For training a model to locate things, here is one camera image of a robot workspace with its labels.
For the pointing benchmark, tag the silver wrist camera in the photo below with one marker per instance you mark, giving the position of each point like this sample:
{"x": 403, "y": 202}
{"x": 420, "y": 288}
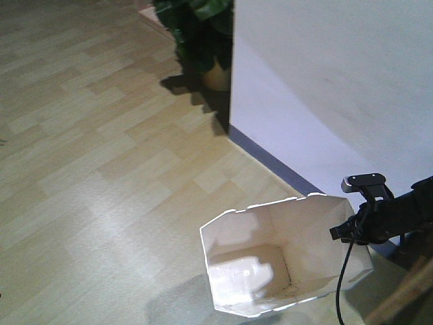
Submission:
{"x": 371, "y": 186}

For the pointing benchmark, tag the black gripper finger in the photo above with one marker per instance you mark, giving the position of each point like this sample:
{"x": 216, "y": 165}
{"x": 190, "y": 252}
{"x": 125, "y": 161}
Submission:
{"x": 343, "y": 232}

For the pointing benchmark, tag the green potted plant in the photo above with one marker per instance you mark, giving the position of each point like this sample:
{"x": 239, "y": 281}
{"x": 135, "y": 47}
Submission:
{"x": 203, "y": 33}

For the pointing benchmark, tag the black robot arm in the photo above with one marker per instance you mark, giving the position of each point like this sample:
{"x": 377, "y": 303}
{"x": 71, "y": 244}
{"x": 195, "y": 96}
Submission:
{"x": 414, "y": 209}

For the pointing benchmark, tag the white plastic trash bin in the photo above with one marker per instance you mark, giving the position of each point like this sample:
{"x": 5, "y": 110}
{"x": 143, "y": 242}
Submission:
{"x": 274, "y": 255}

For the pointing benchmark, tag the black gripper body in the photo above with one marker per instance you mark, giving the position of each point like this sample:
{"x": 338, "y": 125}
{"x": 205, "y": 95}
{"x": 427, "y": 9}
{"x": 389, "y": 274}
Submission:
{"x": 375, "y": 223}

